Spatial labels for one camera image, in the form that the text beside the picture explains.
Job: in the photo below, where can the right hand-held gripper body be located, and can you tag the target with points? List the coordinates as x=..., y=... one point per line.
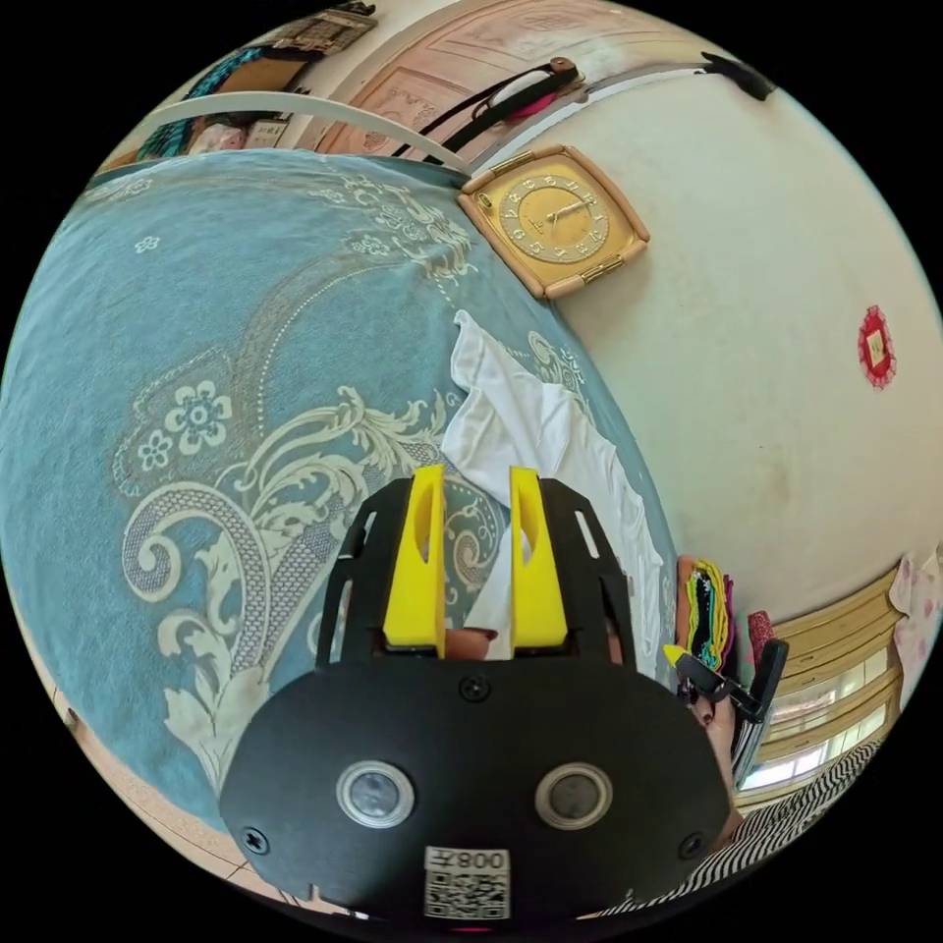
x=711, y=681

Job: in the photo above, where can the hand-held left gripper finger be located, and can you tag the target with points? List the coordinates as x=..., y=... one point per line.
x=541, y=589

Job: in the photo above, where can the white short sleeve shirt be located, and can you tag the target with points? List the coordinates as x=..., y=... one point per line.
x=530, y=420

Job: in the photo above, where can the person's right hand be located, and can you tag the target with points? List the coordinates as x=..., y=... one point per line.
x=713, y=726

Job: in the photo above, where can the person's left hand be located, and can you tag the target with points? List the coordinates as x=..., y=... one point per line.
x=471, y=643

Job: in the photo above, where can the pile of clothes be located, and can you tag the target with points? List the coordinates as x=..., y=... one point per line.
x=709, y=611

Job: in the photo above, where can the window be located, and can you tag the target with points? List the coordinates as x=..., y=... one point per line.
x=825, y=715

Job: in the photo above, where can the person's body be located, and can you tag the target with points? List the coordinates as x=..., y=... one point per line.
x=796, y=818

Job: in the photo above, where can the pale floral curtain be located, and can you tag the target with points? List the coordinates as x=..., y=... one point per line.
x=917, y=611

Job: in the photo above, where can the bed with blue floral quilt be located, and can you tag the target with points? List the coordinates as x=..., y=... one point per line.
x=221, y=331

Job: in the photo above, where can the carved wooden door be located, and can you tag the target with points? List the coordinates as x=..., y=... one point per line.
x=471, y=59

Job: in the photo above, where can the cluttered shelf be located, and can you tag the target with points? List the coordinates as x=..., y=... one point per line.
x=243, y=81

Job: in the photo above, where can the red paper wall ornament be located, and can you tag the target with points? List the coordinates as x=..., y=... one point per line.
x=877, y=346

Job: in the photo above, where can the golden square wall clock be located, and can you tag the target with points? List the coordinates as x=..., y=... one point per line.
x=554, y=219

